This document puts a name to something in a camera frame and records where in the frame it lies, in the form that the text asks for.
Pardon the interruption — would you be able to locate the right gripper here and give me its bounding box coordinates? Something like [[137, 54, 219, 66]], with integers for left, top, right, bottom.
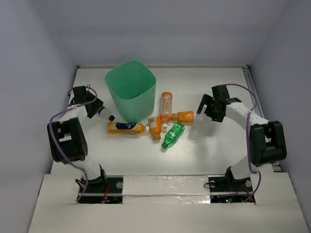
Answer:
[[197, 94, 225, 122]]

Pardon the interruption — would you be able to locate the clear bottle black label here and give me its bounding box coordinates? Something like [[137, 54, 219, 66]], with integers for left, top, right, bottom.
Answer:
[[98, 106, 115, 121]]

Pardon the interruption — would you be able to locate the clear crushed plastic bottle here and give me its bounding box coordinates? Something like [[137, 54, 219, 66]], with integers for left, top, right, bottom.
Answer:
[[188, 114, 214, 142]]

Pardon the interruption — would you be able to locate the orange bottle blue label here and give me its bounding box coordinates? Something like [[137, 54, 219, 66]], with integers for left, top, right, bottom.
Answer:
[[107, 122, 149, 135]]

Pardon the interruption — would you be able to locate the green plastic bottle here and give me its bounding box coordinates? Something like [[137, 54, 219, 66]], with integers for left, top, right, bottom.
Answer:
[[161, 122, 185, 149]]

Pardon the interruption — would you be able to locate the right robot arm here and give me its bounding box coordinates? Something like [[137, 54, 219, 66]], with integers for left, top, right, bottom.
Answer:
[[197, 84, 287, 190]]

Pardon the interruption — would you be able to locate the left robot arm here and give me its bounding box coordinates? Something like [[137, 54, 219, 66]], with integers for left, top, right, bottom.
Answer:
[[47, 85, 111, 192]]

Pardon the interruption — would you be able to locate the green plastic bin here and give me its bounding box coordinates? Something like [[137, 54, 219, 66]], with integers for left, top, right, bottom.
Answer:
[[104, 60, 156, 122]]

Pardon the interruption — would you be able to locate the small orange bottle lying right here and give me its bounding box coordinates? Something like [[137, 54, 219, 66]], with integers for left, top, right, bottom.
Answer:
[[172, 111, 194, 123]]

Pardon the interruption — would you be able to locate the tall orange bottle white cap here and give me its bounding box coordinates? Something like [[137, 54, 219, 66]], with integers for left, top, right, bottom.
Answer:
[[159, 92, 173, 129]]

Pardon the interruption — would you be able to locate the small orange bottle barcode label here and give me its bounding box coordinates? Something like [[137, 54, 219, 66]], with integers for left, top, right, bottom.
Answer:
[[148, 116, 162, 140]]

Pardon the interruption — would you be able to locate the silver tape strip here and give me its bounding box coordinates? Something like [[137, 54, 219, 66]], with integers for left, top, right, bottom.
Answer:
[[122, 175, 210, 205]]

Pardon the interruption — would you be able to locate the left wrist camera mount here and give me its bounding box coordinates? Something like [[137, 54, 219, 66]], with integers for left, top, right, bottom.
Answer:
[[68, 90, 74, 107]]

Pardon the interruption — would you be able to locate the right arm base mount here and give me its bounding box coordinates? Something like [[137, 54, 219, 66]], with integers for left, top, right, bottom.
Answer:
[[204, 176, 255, 204]]

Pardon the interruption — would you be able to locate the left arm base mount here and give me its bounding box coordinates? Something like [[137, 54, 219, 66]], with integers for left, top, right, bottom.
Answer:
[[78, 176, 123, 204]]

